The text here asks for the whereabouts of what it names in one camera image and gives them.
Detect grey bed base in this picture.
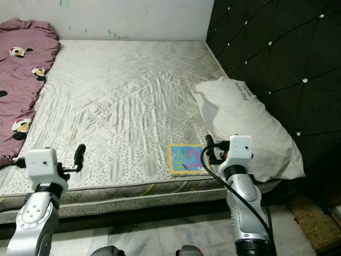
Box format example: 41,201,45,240
0,179,283,225

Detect grey robot right leg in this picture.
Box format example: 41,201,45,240
173,245,203,256

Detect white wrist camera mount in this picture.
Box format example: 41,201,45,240
26,148,69,186
221,135,254,174

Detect brown doormat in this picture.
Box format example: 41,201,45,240
288,195,341,254

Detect pink duck print blanket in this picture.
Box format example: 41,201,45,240
0,19,60,166

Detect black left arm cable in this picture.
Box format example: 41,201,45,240
0,156,30,169

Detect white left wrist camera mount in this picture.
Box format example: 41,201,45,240
26,148,69,186

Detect blue yellow children's book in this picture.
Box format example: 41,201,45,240
168,143,208,175

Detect white quilted mattress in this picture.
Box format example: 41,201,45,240
0,40,280,201

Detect grey robot leg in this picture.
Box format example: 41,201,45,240
173,245,203,256
91,245,123,256

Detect grey robot left leg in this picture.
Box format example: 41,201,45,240
91,245,123,256

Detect dark tufted headboard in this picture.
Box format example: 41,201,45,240
205,0,341,193

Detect white pillow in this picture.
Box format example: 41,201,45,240
192,76,307,182

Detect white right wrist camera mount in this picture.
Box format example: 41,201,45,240
221,135,254,174

